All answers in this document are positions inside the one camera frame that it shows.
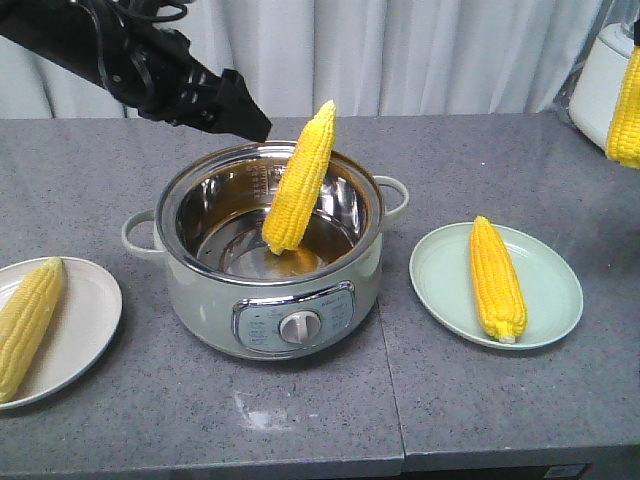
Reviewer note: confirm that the grey curtain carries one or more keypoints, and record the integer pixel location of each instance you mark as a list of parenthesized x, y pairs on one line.
[(395, 57)]

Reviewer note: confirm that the white round plate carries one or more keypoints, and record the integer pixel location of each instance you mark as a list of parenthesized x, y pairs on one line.
[(84, 323)]

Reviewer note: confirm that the green electric cooking pot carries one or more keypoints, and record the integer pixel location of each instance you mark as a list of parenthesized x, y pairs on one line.
[(224, 283)]

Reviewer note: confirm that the green round plate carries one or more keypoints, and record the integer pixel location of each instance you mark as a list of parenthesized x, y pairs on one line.
[(440, 272)]

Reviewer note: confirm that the pale yellow corn cob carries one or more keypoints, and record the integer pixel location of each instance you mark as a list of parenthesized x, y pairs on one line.
[(25, 319)]

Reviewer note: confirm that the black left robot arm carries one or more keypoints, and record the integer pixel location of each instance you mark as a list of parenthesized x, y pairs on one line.
[(64, 33)]

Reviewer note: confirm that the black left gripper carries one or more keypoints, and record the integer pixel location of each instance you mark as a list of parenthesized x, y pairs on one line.
[(153, 72)]

